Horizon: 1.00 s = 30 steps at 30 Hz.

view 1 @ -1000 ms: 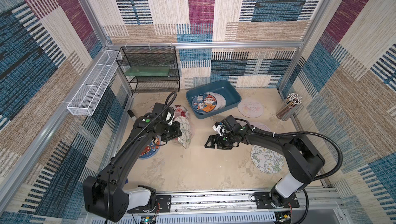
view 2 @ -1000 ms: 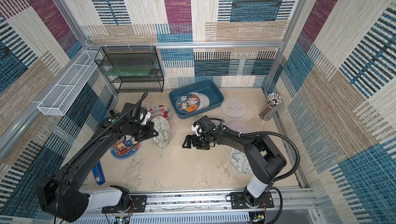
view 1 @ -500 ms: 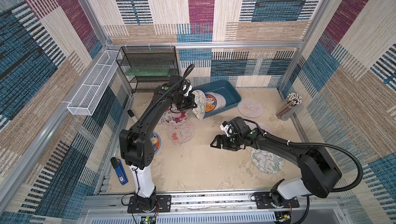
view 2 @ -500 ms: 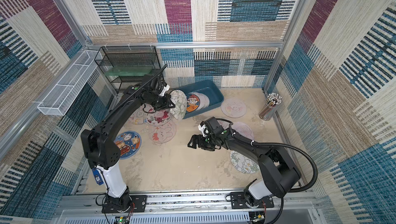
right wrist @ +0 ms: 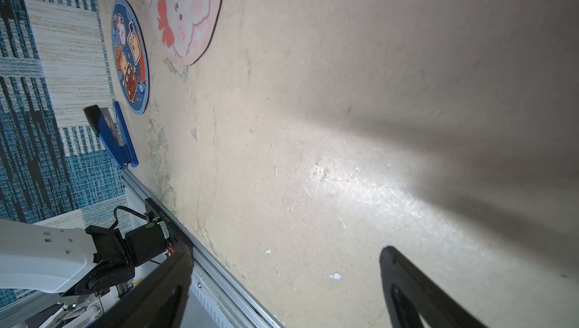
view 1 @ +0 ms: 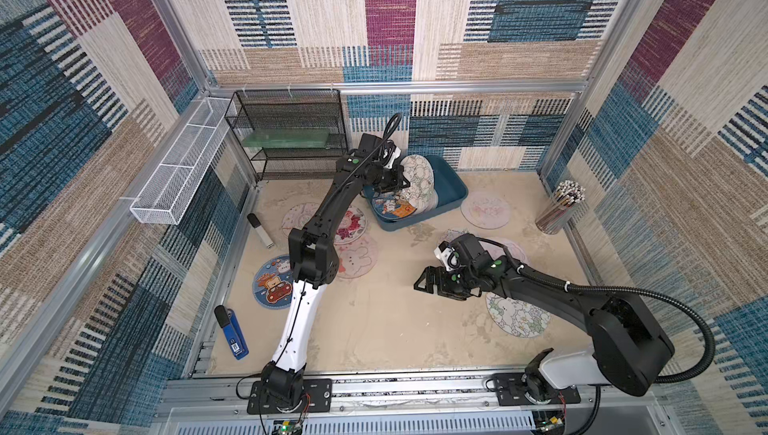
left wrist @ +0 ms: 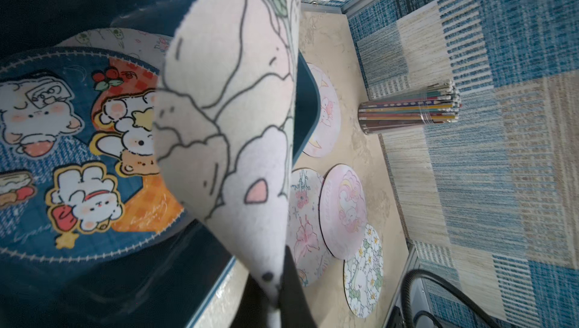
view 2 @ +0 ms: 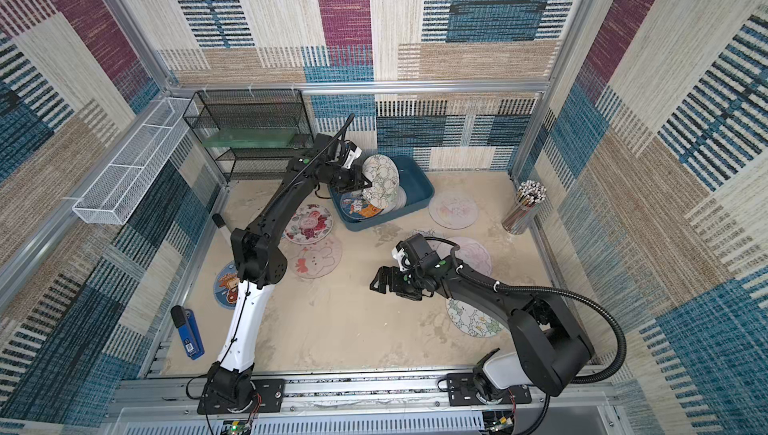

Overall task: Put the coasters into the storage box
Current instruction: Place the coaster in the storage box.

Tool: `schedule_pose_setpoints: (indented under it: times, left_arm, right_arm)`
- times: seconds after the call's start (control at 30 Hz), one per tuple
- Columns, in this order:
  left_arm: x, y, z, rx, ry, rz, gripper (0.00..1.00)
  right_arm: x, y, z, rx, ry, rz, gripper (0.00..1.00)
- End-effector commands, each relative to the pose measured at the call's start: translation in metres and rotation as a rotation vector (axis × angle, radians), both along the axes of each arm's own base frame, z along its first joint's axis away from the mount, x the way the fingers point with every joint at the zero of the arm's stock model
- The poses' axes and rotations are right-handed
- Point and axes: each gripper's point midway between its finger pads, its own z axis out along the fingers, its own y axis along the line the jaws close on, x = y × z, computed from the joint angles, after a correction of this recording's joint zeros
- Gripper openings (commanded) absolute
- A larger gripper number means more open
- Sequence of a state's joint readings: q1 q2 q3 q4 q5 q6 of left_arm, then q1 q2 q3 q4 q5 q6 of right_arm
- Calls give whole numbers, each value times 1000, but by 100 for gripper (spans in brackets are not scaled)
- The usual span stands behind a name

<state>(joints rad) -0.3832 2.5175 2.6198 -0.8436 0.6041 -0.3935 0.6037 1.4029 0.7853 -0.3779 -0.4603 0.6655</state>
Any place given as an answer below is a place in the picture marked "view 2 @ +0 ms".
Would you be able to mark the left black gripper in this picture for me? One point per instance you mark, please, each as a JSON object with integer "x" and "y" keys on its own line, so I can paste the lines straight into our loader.
{"x": 359, "y": 179}

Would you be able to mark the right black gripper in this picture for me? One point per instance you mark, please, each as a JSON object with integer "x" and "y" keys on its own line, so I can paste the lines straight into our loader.
{"x": 395, "y": 280}

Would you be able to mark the blue cartoon animals coaster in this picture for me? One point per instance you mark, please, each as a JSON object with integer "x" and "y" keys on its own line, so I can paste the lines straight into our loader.
{"x": 356, "y": 208}

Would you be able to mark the green peony outline coaster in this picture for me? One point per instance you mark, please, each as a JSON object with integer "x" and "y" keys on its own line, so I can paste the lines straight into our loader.
{"x": 383, "y": 174}

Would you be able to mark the white bear flower coaster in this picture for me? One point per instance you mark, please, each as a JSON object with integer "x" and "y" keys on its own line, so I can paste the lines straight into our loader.
{"x": 400, "y": 199}

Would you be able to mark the pink checkered sheep coaster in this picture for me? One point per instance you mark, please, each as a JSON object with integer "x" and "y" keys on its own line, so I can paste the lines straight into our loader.
{"x": 315, "y": 260}

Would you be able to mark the white pink butterfly coaster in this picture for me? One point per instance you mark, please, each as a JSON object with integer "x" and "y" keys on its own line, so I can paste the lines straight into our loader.
{"x": 431, "y": 236}

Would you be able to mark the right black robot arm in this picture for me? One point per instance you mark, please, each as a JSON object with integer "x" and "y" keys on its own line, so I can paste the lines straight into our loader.
{"x": 550, "y": 346}

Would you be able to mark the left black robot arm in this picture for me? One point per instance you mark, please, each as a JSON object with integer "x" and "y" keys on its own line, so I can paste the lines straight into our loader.
{"x": 261, "y": 265}

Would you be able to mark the teal plastic storage box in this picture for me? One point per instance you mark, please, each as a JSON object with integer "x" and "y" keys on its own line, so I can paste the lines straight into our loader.
{"x": 418, "y": 189}

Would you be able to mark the red rose floral coaster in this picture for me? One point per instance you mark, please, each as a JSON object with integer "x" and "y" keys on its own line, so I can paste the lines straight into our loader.
{"x": 310, "y": 224}

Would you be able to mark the pink bunny coaster right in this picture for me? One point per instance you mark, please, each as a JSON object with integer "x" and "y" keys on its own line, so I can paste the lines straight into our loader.
{"x": 474, "y": 254}

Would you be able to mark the white green floral coaster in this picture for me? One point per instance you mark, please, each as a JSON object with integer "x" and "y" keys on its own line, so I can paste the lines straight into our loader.
{"x": 472, "y": 321}

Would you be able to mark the pink cartoon coaster far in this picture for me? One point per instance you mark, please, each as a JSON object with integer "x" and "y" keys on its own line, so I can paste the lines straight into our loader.
{"x": 453, "y": 210}

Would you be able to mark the cup of patterned sticks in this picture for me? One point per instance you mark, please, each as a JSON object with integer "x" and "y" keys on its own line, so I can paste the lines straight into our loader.
{"x": 529, "y": 196}

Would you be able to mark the white black marker pen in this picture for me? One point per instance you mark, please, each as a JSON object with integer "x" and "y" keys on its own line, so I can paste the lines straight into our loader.
{"x": 221, "y": 224}

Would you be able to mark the blue red car coaster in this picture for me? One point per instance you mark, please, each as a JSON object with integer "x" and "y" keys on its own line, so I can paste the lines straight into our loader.
{"x": 225, "y": 286}

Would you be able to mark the blue black stapler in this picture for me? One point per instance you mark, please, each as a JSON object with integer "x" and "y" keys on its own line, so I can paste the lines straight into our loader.
{"x": 186, "y": 325}

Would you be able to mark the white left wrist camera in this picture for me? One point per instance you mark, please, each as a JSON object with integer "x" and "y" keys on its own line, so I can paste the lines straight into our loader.
{"x": 349, "y": 154}

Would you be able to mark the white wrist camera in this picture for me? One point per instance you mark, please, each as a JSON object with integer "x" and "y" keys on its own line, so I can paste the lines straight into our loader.
{"x": 402, "y": 258}
{"x": 349, "y": 154}

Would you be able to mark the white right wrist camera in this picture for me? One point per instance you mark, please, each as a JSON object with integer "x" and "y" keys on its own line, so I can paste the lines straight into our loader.
{"x": 402, "y": 258}

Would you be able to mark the black wire mesh shelf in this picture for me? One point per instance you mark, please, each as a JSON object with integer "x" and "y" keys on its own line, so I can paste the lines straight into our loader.
{"x": 250, "y": 134}

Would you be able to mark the aluminium front rail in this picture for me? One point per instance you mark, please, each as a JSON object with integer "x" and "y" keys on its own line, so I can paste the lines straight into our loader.
{"x": 304, "y": 394}

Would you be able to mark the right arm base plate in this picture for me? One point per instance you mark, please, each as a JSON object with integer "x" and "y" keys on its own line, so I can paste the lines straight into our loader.
{"x": 462, "y": 391}

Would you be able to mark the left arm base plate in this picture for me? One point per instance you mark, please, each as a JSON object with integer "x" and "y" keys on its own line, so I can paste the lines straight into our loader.
{"x": 264, "y": 396}

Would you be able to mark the white wire mesh basket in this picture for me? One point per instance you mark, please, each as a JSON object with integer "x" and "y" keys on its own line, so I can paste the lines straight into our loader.
{"x": 118, "y": 190}

